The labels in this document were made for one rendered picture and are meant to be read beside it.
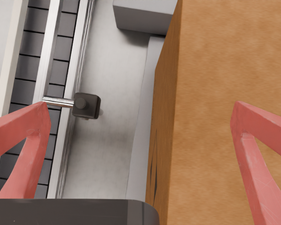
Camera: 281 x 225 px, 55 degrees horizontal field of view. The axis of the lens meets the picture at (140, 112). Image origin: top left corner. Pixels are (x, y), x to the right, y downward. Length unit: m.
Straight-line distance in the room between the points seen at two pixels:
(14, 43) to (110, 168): 0.25
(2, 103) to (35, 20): 0.14
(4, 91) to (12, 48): 0.06
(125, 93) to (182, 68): 0.30
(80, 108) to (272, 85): 0.20
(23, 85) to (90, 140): 0.14
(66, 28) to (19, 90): 0.12
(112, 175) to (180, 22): 0.33
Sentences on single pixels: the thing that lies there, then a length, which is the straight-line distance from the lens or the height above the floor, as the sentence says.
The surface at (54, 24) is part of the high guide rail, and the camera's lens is 0.37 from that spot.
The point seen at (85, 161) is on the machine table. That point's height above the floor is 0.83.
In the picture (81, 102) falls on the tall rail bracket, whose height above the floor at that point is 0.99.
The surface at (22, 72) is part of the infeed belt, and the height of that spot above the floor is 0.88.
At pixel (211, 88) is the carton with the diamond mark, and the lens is 0.19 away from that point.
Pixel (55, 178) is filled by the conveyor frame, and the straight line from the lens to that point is 0.44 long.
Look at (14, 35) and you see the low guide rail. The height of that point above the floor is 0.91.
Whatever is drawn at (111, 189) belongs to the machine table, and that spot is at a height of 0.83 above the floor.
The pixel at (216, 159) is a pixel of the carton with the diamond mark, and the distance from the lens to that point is 0.19.
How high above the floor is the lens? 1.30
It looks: 86 degrees down
